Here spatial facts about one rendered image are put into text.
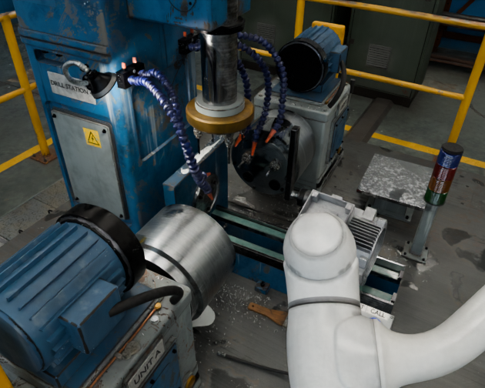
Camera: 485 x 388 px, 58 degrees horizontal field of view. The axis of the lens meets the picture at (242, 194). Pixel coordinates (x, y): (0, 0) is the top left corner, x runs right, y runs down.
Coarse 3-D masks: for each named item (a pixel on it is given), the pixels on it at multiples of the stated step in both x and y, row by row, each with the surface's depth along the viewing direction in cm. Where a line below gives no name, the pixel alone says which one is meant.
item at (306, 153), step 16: (272, 112) 151; (288, 112) 151; (288, 128) 144; (304, 128) 149; (240, 144) 148; (256, 144) 144; (272, 144) 141; (288, 144) 140; (304, 144) 146; (240, 160) 151; (256, 160) 148; (272, 160) 144; (304, 160) 146; (240, 176) 156; (256, 176) 152; (272, 176) 148; (272, 192) 153
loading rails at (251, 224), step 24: (216, 216) 146; (240, 216) 145; (240, 240) 136; (264, 240) 141; (240, 264) 137; (264, 264) 132; (384, 264) 128; (264, 288) 134; (360, 288) 122; (384, 288) 128
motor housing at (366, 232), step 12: (360, 216) 121; (360, 228) 114; (372, 228) 114; (384, 228) 121; (360, 240) 113; (372, 240) 112; (360, 252) 113; (372, 252) 127; (372, 264) 126; (360, 276) 114
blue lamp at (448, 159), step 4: (440, 148) 126; (440, 152) 125; (444, 152) 123; (440, 156) 125; (444, 156) 124; (448, 156) 123; (452, 156) 123; (456, 156) 123; (460, 156) 123; (436, 160) 128; (440, 160) 126; (444, 160) 124; (448, 160) 124; (452, 160) 123; (456, 160) 123; (440, 164) 126; (444, 164) 125; (448, 164) 124; (452, 164) 124; (456, 164) 124; (452, 168) 125
